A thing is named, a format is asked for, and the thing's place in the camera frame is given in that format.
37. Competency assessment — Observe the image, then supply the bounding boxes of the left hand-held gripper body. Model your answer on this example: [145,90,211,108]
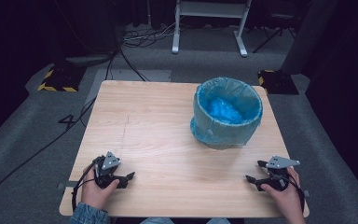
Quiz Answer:
[93,151,122,189]

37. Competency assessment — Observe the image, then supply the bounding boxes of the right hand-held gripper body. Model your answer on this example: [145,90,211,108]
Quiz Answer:
[262,155,301,192]

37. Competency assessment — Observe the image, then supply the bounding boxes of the person's left hand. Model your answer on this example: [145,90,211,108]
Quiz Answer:
[80,166,121,211]

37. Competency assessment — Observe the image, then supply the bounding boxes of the person's right hand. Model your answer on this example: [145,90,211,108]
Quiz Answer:
[260,167,306,217]

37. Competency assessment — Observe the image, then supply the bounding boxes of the trash bin with blue bag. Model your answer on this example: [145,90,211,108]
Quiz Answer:
[189,77,264,151]

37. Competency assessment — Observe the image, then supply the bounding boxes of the grey column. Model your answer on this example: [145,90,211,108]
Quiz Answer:
[280,0,339,76]

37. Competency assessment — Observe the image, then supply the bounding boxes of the black tripod stand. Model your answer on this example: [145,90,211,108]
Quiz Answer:
[252,8,296,54]

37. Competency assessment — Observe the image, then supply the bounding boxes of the right hand-held gripper black cable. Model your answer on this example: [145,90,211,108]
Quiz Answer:
[283,175,306,213]

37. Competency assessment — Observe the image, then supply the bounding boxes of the long black floor cable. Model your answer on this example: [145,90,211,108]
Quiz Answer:
[0,49,122,216]

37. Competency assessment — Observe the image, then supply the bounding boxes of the yellow black striped base plate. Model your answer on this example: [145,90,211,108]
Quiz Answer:
[257,69,300,96]
[37,65,88,93]

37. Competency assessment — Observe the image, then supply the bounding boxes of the bundle of floor cables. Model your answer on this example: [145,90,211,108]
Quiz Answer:
[120,21,176,49]

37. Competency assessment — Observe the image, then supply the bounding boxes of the white metal desk frame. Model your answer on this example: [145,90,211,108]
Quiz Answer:
[171,0,254,58]

